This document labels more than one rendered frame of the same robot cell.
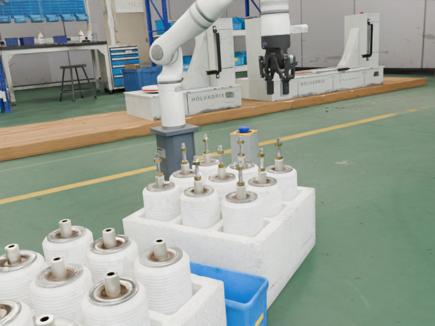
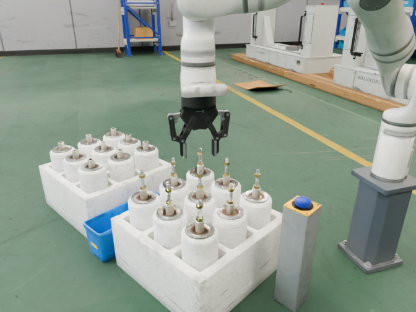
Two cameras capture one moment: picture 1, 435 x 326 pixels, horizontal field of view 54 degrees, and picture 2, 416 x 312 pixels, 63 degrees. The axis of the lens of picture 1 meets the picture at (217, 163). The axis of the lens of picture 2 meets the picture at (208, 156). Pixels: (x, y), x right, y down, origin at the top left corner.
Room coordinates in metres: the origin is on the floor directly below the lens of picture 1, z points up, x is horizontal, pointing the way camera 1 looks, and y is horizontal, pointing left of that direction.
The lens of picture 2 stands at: (1.32, -0.87, 0.77)
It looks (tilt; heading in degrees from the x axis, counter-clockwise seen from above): 23 degrees down; 103
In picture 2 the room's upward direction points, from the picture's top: straight up
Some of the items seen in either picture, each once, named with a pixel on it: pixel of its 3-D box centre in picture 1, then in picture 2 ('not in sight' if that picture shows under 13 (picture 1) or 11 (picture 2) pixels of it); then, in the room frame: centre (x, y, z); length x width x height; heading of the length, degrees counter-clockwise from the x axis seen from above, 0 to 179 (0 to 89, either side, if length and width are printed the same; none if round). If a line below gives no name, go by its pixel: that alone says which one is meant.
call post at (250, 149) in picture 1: (246, 177); (296, 255); (1.38, -0.09, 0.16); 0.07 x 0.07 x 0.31; 59
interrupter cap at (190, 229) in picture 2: (279, 169); (199, 229); (1.14, -0.17, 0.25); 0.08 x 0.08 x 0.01
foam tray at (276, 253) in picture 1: (226, 232); (200, 241); (1.10, -0.01, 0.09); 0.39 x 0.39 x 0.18; 59
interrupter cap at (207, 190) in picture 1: (199, 191); (174, 184); (1.00, 0.05, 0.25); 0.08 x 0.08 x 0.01
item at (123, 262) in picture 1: (116, 287); (122, 178); (0.73, 0.21, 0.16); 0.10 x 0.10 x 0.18
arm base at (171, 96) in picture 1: (171, 105); (392, 150); (1.64, 0.16, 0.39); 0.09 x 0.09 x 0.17; 31
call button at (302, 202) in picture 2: (243, 130); (303, 203); (1.38, -0.09, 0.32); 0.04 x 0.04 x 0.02
